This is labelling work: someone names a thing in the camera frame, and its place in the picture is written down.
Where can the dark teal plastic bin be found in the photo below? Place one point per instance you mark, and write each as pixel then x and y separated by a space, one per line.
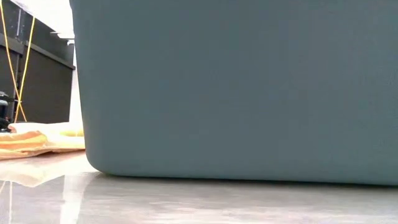
pixel 233 93

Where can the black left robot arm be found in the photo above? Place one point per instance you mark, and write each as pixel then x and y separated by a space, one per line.
pixel 3 115

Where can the dark cabinet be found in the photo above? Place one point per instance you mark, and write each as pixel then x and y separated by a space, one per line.
pixel 46 93

